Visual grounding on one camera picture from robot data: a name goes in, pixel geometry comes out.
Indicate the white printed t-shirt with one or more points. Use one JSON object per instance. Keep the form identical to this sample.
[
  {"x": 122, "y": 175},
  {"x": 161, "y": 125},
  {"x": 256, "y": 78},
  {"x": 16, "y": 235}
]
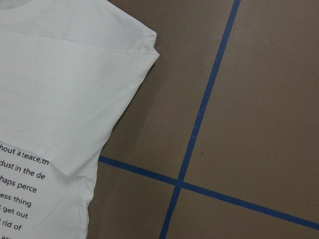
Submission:
[{"x": 68, "y": 71}]

